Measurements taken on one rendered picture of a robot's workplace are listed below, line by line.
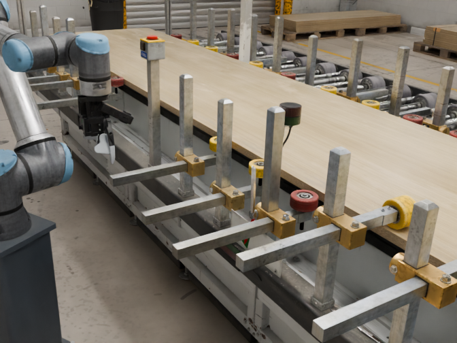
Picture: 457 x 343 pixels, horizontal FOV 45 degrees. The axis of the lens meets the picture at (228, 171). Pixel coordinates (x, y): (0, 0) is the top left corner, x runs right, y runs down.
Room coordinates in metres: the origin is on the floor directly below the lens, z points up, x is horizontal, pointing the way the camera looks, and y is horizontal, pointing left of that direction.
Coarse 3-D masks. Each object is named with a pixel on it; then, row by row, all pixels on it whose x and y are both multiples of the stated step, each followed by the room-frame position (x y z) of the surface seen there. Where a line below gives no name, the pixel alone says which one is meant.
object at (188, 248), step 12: (300, 216) 1.38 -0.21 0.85; (228, 228) 1.28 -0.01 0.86; (240, 228) 1.28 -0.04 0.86; (252, 228) 1.29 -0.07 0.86; (264, 228) 1.31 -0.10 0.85; (192, 240) 1.21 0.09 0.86; (204, 240) 1.21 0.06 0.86; (216, 240) 1.23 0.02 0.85; (228, 240) 1.25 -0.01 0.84; (240, 240) 1.27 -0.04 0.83; (180, 252) 1.17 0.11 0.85; (192, 252) 1.19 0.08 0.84
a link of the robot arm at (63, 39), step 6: (54, 36) 1.60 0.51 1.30; (60, 36) 1.61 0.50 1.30; (66, 36) 1.62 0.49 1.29; (72, 36) 1.61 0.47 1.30; (60, 42) 1.58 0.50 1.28; (66, 42) 1.59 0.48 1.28; (72, 42) 1.58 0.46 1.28; (60, 48) 1.57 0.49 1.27; (66, 48) 1.58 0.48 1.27; (60, 54) 1.57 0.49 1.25; (66, 54) 1.58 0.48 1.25; (60, 60) 1.57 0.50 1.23; (66, 60) 1.59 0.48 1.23; (54, 66) 1.58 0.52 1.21
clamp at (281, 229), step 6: (258, 204) 1.41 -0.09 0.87; (258, 210) 1.39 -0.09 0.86; (264, 210) 1.37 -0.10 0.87; (276, 210) 1.37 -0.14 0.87; (282, 210) 1.38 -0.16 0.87; (258, 216) 1.39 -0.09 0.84; (264, 216) 1.37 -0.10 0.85; (270, 216) 1.34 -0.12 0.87; (276, 216) 1.34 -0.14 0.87; (282, 216) 1.34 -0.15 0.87; (276, 222) 1.32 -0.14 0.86; (282, 222) 1.31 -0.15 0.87; (288, 222) 1.31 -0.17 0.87; (294, 222) 1.32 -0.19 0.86; (276, 228) 1.32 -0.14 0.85; (282, 228) 1.30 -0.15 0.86; (288, 228) 1.31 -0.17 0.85; (294, 228) 1.33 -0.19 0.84; (276, 234) 1.32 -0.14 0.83; (282, 234) 1.30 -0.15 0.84; (288, 234) 1.31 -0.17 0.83
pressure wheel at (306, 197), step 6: (294, 192) 1.42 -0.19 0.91; (300, 192) 1.43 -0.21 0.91; (306, 192) 1.43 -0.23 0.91; (312, 192) 1.43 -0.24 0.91; (294, 198) 1.38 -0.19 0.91; (300, 198) 1.38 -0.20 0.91; (306, 198) 1.39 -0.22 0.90; (312, 198) 1.39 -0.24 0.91; (318, 198) 1.40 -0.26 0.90; (294, 204) 1.38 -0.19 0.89; (300, 204) 1.37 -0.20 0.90; (306, 204) 1.36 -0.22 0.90; (312, 204) 1.37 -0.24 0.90; (300, 210) 1.37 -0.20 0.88; (306, 210) 1.36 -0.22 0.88; (312, 210) 1.37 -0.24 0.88; (300, 228) 1.40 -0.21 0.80
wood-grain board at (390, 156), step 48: (192, 48) 3.52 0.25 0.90; (240, 96) 2.44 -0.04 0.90; (288, 96) 2.47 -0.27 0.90; (336, 96) 2.49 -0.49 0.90; (240, 144) 1.81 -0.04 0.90; (288, 144) 1.83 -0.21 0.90; (336, 144) 1.84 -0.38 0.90; (384, 144) 1.86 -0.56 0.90; (432, 144) 1.88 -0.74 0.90; (384, 192) 1.46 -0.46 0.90; (432, 192) 1.47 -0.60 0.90
